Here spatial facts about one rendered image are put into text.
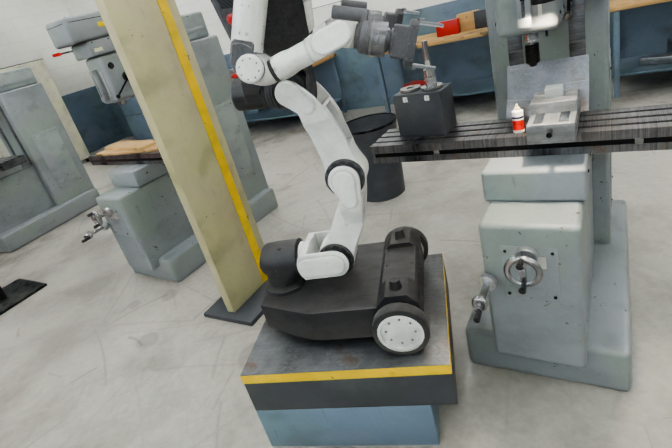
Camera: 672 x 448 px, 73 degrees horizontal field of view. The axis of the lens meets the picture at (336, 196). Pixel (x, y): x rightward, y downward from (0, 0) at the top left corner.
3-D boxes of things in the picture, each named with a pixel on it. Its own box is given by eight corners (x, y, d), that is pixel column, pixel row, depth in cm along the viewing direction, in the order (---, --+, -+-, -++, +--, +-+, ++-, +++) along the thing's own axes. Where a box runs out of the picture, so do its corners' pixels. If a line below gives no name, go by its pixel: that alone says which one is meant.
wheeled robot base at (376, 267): (260, 353, 175) (232, 284, 162) (294, 275, 221) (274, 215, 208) (426, 342, 159) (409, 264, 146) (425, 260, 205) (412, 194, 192)
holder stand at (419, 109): (446, 135, 188) (438, 88, 180) (400, 136, 201) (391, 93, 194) (457, 125, 196) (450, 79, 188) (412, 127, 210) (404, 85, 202)
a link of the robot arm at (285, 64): (311, 65, 120) (251, 97, 125) (318, 63, 130) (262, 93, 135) (292, 27, 118) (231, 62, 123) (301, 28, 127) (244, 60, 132)
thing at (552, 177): (588, 202, 152) (587, 169, 147) (483, 201, 170) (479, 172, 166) (593, 146, 190) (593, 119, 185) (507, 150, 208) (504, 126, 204)
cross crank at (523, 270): (542, 297, 140) (540, 265, 135) (502, 293, 146) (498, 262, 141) (548, 267, 152) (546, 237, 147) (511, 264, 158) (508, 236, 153)
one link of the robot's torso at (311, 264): (301, 284, 177) (292, 256, 172) (312, 256, 195) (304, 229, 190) (352, 278, 172) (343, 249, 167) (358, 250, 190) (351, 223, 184)
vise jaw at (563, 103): (577, 110, 156) (576, 99, 154) (530, 115, 164) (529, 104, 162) (577, 105, 160) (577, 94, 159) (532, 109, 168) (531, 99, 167)
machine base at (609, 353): (632, 395, 167) (632, 354, 160) (469, 364, 199) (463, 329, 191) (626, 228, 258) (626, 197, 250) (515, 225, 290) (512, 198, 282)
